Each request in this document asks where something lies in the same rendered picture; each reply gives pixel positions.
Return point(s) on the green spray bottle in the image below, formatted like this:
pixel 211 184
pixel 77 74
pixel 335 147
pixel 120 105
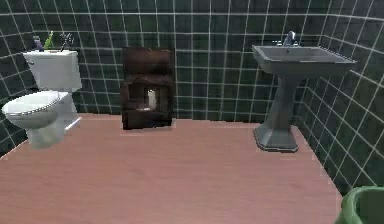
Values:
pixel 49 41

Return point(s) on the chrome sink faucet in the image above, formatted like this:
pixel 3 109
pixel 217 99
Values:
pixel 289 38

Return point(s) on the dark wooden commode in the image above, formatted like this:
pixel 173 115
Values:
pixel 146 66

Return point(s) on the purple bottle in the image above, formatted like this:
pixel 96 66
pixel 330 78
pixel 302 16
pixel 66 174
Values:
pixel 38 43

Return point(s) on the green bin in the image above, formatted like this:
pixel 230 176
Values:
pixel 363 206

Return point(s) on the grey pedestal sink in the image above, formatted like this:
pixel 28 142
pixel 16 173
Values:
pixel 283 83

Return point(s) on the dark thin brush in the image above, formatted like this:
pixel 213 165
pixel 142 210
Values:
pixel 66 40

